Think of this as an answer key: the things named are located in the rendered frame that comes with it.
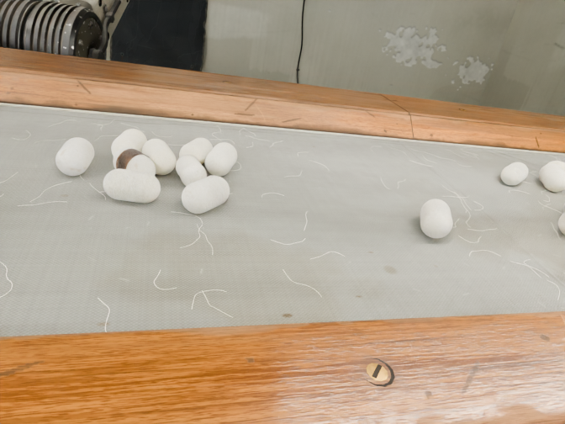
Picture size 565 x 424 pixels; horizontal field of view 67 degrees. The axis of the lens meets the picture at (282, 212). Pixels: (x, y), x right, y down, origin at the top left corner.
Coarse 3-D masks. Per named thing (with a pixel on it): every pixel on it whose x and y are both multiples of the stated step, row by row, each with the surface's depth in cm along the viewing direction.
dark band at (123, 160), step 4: (124, 152) 28; (128, 152) 28; (132, 152) 28; (136, 152) 28; (140, 152) 29; (120, 156) 28; (124, 156) 28; (128, 156) 28; (132, 156) 28; (148, 156) 29; (120, 160) 28; (124, 160) 28; (128, 160) 28; (116, 164) 28; (120, 164) 28; (124, 164) 28; (116, 168) 29; (120, 168) 28; (124, 168) 28
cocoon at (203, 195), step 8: (216, 176) 27; (192, 184) 26; (200, 184) 26; (208, 184) 26; (216, 184) 26; (224, 184) 27; (184, 192) 26; (192, 192) 25; (200, 192) 25; (208, 192) 26; (216, 192) 26; (224, 192) 27; (184, 200) 26; (192, 200) 25; (200, 200) 25; (208, 200) 26; (216, 200) 26; (224, 200) 27; (192, 208) 26; (200, 208) 26; (208, 208) 26
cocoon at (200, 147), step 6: (198, 138) 33; (204, 138) 33; (186, 144) 32; (192, 144) 32; (198, 144) 32; (204, 144) 32; (210, 144) 33; (180, 150) 32; (186, 150) 31; (192, 150) 31; (198, 150) 31; (204, 150) 32; (210, 150) 33; (180, 156) 32; (198, 156) 31; (204, 156) 32
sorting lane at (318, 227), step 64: (0, 128) 33; (64, 128) 35; (128, 128) 37; (192, 128) 40; (256, 128) 43; (0, 192) 25; (64, 192) 26; (256, 192) 31; (320, 192) 32; (384, 192) 35; (448, 192) 37; (512, 192) 40; (0, 256) 20; (64, 256) 21; (128, 256) 22; (192, 256) 23; (256, 256) 24; (320, 256) 25; (384, 256) 26; (448, 256) 27; (512, 256) 29; (0, 320) 17; (64, 320) 17; (128, 320) 18; (192, 320) 19; (256, 320) 19; (320, 320) 20
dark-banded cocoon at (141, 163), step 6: (120, 150) 29; (114, 156) 29; (138, 156) 28; (144, 156) 28; (114, 162) 29; (132, 162) 28; (138, 162) 28; (144, 162) 28; (150, 162) 28; (126, 168) 28; (132, 168) 28; (138, 168) 28; (144, 168) 28; (150, 168) 28
